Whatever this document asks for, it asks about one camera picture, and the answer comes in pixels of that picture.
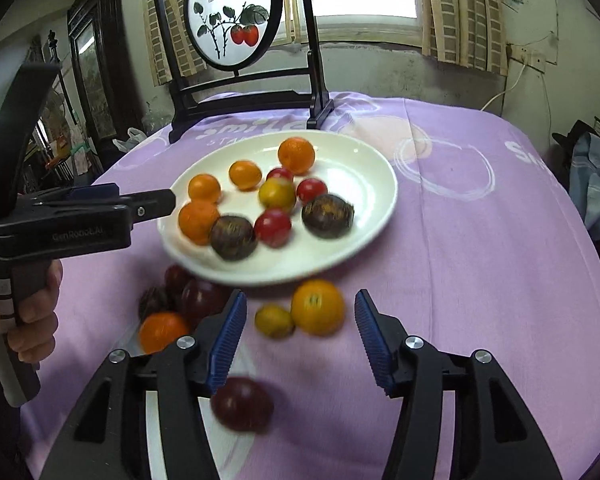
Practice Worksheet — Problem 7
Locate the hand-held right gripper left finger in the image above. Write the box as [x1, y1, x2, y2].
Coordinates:
[40, 289, 248, 480]

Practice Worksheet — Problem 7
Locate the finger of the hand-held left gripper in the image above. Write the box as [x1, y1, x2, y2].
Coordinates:
[30, 189, 177, 225]
[25, 183, 121, 203]

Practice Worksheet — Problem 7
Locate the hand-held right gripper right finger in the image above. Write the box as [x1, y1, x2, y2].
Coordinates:
[354, 289, 563, 480]

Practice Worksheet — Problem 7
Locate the orange mandarin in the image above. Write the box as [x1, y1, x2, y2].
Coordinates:
[278, 137, 316, 173]
[178, 200, 222, 246]
[139, 311, 191, 355]

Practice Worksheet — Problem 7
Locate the dark red plum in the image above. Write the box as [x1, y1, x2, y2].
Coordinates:
[164, 264, 193, 306]
[181, 279, 231, 328]

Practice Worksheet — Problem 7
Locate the small yellow-green fruit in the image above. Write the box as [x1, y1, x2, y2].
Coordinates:
[254, 305, 296, 339]

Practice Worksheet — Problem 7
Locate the smooth orange citrus fruit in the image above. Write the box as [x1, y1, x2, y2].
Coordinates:
[229, 160, 263, 191]
[187, 174, 222, 204]
[291, 280, 346, 336]

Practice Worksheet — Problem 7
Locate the brown water chestnut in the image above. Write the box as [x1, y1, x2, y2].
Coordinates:
[301, 194, 355, 239]
[209, 215, 258, 261]

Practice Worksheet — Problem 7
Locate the greenish orange citrus fruit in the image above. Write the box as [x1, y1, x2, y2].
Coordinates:
[258, 178, 297, 211]

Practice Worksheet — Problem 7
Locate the white oval plate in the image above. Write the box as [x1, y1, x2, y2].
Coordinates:
[157, 130, 398, 287]

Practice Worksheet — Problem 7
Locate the person's left hand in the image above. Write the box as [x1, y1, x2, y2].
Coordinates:
[0, 259, 63, 365]

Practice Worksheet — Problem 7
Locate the white plastic bag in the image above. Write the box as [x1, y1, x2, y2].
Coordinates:
[112, 127, 148, 153]

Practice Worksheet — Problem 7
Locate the dark wooden cabinet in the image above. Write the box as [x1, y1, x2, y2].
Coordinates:
[67, 0, 143, 146]

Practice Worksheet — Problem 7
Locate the purple printed tablecloth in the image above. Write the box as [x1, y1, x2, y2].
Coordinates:
[20, 91, 600, 480]

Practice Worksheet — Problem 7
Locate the beige checked curtain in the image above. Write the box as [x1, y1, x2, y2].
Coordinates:
[419, 0, 511, 77]
[145, 0, 208, 86]

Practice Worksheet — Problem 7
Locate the light blue cloth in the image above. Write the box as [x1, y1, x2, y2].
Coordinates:
[570, 132, 600, 241]

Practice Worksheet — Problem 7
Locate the black cloth item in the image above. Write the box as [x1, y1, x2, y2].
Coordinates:
[552, 120, 598, 161]

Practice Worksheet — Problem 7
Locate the white cable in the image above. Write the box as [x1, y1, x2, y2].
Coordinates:
[480, 62, 526, 113]

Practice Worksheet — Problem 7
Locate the wall socket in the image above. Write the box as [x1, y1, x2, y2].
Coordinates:
[510, 42, 548, 72]

